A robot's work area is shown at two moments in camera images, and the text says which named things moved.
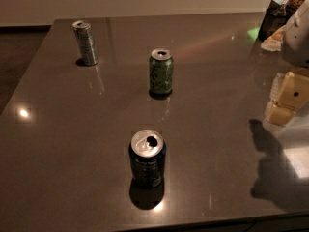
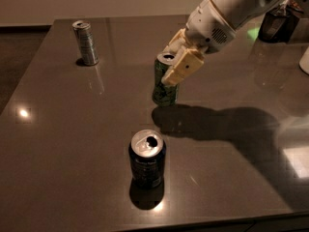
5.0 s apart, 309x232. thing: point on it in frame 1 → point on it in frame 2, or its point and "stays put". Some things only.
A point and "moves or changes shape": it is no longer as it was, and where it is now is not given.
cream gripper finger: x=294 y=93 → x=190 y=62
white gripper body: x=297 y=41 → x=208 y=28
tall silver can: x=85 y=43 stays put
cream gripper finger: x=284 y=100 → x=178 y=43
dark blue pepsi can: x=148 y=151 stays put
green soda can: x=160 y=73 moves or changes shape
